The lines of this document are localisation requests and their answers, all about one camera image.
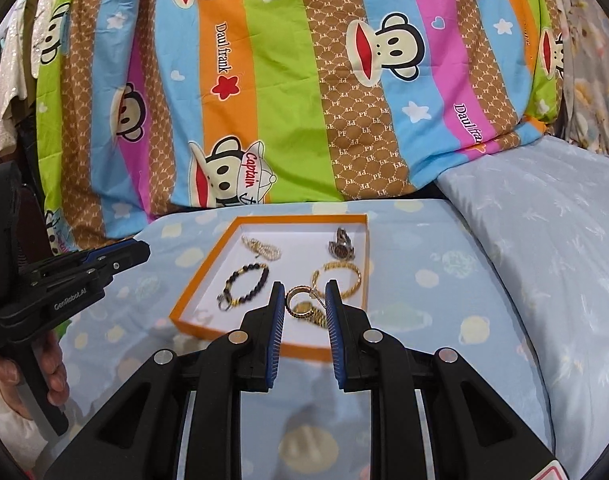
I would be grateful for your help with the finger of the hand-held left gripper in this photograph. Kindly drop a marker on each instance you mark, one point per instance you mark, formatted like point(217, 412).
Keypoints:
point(107, 252)
point(127, 259)

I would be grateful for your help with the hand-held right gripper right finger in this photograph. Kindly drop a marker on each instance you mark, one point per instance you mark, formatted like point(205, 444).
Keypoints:
point(335, 340)

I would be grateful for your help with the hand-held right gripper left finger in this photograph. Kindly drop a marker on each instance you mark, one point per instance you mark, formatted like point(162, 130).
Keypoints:
point(276, 332)

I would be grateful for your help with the gold wristwatch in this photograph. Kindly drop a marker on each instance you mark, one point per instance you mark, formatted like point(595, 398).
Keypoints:
point(312, 316)

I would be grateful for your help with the gold bangle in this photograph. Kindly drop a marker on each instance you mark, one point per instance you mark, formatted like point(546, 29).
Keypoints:
point(352, 285)

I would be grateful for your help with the silver wristwatch dark dial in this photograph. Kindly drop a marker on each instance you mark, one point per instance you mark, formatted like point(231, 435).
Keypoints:
point(341, 246)

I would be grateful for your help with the orange cardboard box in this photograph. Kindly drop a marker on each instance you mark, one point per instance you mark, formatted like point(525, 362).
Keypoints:
point(334, 220)

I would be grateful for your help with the person's left hand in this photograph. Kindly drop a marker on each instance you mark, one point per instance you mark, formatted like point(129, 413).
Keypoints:
point(57, 365)

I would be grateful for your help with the blue dotted bedsheet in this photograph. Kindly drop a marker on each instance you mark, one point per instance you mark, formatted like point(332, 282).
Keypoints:
point(424, 320)

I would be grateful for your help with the hanging clothes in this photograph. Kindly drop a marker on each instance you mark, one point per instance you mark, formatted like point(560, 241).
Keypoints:
point(12, 85)

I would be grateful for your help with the light blue pillow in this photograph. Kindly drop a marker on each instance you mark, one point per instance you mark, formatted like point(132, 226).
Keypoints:
point(549, 260)

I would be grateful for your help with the striped cartoon monkey blanket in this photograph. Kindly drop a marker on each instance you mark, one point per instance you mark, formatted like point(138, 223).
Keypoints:
point(284, 85)

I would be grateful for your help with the grey floral cloth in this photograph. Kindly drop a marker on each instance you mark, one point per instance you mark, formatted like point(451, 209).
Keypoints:
point(589, 60)

